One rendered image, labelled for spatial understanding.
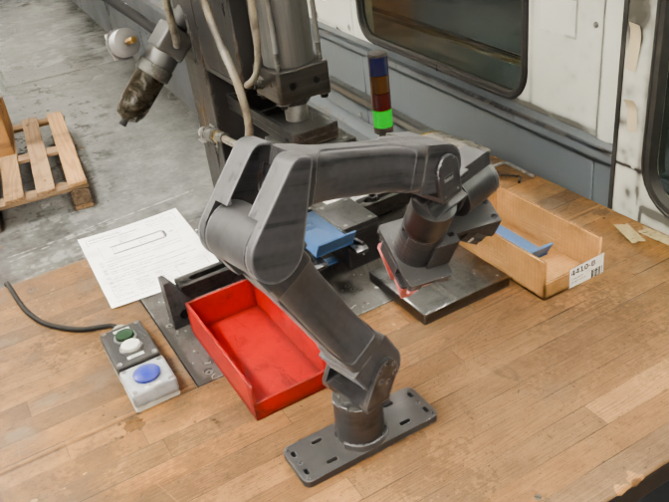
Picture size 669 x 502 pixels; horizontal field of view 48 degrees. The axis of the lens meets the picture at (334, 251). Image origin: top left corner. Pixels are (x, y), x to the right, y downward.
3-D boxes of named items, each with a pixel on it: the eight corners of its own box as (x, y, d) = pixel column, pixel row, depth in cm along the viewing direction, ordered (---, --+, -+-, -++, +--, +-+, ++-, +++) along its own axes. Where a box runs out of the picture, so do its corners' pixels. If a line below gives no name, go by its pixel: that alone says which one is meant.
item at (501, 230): (521, 271, 125) (521, 256, 123) (464, 235, 137) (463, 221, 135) (553, 257, 127) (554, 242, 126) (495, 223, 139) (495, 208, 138)
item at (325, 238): (321, 261, 120) (318, 245, 118) (278, 225, 131) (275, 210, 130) (357, 246, 122) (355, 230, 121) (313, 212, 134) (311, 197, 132)
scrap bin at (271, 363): (257, 421, 102) (249, 388, 99) (192, 333, 122) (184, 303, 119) (333, 384, 107) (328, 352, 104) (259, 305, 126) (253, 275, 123)
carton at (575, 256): (544, 305, 118) (545, 263, 114) (446, 243, 138) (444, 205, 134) (602, 276, 123) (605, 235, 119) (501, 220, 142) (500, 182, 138)
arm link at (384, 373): (346, 326, 96) (314, 347, 93) (396, 354, 90) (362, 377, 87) (351, 364, 99) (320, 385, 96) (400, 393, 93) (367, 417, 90)
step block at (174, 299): (175, 330, 123) (162, 285, 118) (169, 321, 125) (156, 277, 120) (212, 315, 125) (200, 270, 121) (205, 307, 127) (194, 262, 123)
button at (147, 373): (139, 394, 107) (136, 383, 106) (131, 379, 110) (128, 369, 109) (166, 382, 109) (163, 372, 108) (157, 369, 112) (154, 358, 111)
